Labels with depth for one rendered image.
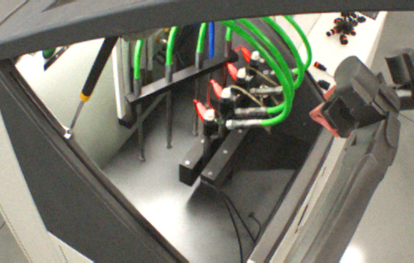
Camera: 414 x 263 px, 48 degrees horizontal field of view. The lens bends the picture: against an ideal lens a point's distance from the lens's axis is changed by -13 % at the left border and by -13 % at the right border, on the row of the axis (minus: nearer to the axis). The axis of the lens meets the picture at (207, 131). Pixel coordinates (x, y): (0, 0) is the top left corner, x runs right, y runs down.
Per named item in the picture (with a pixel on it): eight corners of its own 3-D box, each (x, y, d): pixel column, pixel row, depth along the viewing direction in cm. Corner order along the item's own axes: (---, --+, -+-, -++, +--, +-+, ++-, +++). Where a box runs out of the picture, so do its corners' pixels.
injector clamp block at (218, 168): (210, 211, 141) (214, 180, 129) (178, 195, 144) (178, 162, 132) (265, 128, 161) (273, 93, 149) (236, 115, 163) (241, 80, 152)
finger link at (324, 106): (294, 111, 94) (325, 110, 86) (315, 84, 96) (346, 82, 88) (314, 137, 96) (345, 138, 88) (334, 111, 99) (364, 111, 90)
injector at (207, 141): (214, 179, 136) (220, 126, 120) (198, 171, 137) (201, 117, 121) (219, 171, 138) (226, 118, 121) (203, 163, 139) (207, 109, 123)
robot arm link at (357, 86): (357, 163, 80) (396, 151, 74) (313, 124, 76) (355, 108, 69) (369, 105, 86) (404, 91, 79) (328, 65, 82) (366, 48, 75)
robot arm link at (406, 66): (441, 108, 88) (450, 91, 93) (426, 53, 85) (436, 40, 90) (394, 115, 97) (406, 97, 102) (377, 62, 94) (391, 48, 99)
